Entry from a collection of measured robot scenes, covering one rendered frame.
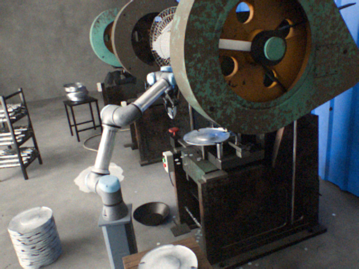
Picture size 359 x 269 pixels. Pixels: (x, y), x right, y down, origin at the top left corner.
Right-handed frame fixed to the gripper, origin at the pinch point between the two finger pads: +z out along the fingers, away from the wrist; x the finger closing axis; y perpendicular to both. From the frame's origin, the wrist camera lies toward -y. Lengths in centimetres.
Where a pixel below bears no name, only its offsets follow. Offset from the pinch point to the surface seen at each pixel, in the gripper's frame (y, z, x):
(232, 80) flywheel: -73, -35, -8
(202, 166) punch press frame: -45.1, 20.2, -0.9
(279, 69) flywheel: -73, -36, -35
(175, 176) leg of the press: -11.6, 39.9, 6.5
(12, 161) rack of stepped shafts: 161, 63, 139
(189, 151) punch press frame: -19.2, 20.2, -3.1
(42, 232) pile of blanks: -4, 59, 101
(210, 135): -34.9, 6.0, -12.2
